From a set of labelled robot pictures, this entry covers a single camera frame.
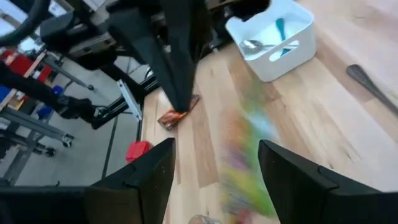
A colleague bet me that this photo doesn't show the teal plastic spoon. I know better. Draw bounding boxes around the teal plastic spoon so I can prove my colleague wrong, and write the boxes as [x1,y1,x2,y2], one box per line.
[275,17,293,57]

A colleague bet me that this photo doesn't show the white plastic bin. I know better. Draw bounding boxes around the white plastic bin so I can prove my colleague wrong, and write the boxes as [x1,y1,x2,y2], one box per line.
[225,0,317,83]

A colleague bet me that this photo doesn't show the metal spoon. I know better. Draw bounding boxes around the metal spoon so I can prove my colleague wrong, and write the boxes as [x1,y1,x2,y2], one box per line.
[238,39,300,57]

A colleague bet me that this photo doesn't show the grey metal table frame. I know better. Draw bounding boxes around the grey metal table frame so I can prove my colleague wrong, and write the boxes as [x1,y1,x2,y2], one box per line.
[0,105,75,187]

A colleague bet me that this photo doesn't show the black support beam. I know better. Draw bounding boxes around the black support beam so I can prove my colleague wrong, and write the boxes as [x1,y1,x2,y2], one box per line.
[0,60,99,131]

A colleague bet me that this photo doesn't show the grey metal utensil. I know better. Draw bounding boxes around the grey metal utensil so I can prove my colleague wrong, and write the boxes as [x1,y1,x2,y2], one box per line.
[346,63,398,116]

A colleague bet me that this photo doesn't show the orange snack packet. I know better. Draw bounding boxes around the orange snack packet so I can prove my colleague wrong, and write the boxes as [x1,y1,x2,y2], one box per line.
[157,94,201,131]

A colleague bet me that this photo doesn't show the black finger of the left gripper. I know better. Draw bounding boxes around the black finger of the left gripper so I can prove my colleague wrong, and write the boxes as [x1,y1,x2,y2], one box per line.
[161,0,203,113]
[107,7,183,111]

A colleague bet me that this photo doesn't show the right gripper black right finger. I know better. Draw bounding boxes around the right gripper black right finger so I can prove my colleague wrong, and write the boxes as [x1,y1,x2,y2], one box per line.
[257,139,398,224]

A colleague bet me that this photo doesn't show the pink green ramen packet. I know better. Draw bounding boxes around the pink green ramen packet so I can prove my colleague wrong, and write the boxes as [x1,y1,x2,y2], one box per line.
[218,79,278,218]

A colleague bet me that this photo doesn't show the black aluminium table frame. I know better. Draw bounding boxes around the black aluminium table frame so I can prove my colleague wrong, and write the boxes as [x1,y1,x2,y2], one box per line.
[90,77,156,187]

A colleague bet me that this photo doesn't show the patterned red-lid spice tin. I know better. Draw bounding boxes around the patterned red-lid spice tin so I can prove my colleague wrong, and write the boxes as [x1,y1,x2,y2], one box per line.
[125,140,154,164]

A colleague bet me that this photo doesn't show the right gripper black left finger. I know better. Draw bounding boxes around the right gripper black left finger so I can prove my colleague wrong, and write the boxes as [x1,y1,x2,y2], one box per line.
[0,138,177,224]

